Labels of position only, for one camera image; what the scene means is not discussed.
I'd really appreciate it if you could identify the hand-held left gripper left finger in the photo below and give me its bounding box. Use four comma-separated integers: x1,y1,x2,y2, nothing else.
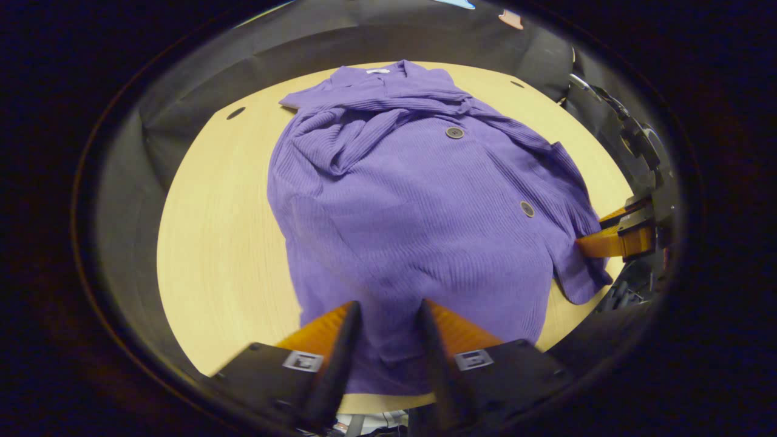
209,300,364,434

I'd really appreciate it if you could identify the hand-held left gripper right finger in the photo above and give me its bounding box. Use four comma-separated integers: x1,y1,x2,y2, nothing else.
416,299,572,434

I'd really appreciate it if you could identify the purple knit cardigan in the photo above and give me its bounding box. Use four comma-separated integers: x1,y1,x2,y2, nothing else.
267,59,614,397

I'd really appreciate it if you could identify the black backdrop cloth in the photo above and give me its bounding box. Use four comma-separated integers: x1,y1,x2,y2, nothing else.
91,0,614,380

